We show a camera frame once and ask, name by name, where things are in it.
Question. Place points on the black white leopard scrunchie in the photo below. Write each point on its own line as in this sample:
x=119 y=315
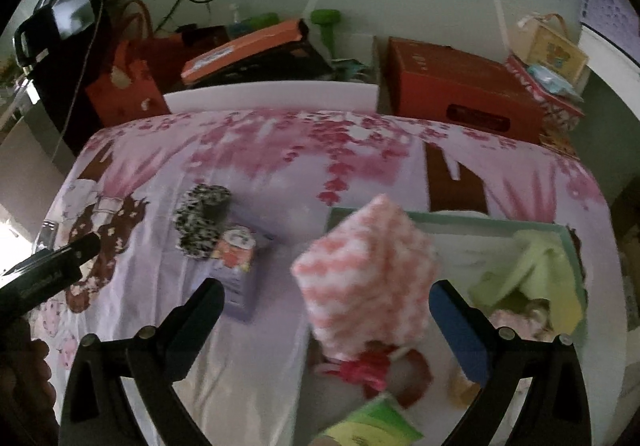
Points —
x=199 y=219

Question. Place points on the light green cloth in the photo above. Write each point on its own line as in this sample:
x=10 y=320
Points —
x=542 y=271

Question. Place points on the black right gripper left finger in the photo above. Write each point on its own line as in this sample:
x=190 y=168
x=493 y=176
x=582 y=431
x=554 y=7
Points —
x=189 y=326

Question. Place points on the white tray with teal rim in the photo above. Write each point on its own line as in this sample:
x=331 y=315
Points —
x=468 y=247

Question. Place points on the orange black box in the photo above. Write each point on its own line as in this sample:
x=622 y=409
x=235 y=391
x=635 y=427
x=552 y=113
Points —
x=277 y=53

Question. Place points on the black monitor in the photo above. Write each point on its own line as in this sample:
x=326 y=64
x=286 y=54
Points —
x=52 y=22

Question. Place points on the beige carry case with handle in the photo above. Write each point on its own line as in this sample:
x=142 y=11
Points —
x=544 y=40

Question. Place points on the red gift bag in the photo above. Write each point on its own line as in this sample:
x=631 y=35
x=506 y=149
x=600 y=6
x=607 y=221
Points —
x=139 y=71

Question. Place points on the purple cartoon tissue pack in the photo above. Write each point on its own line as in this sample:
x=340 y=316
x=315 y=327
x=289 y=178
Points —
x=238 y=264

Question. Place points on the pink white fuzzy cloth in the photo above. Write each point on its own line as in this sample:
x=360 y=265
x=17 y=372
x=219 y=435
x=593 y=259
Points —
x=367 y=280

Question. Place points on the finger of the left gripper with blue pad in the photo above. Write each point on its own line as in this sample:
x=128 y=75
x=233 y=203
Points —
x=47 y=272

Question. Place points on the white curved desk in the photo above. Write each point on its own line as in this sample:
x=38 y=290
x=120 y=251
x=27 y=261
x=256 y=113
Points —
x=610 y=63

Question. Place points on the green dumbbell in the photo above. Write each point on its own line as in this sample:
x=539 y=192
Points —
x=326 y=21

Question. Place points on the lavender perforated basket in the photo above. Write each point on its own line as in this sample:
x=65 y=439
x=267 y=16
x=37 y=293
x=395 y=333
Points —
x=616 y=20

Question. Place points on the blue wet wipes pack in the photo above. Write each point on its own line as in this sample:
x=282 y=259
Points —
x=553 y=83

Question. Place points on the round tan pouch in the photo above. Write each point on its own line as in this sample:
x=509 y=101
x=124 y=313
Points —
x=461 y=391

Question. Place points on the pink cartoon print bedsheet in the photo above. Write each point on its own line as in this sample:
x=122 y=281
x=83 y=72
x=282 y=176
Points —
x=286 y=172

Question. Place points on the green tissue pack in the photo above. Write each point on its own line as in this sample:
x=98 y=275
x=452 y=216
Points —
x=380 y=422

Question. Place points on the pink cream scrunchie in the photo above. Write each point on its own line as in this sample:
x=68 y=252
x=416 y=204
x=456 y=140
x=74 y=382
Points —
x=531 y=323

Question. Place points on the white foam board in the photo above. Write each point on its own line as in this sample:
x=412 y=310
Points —
x=284 y=95

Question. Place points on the red cardboard box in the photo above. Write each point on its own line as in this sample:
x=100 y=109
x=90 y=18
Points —
x=439 y=83

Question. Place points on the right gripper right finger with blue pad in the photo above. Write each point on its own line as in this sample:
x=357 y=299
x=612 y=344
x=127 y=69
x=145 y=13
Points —
x=464 y=328

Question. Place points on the red white patterned box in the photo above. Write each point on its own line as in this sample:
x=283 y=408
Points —
x=557 y=111

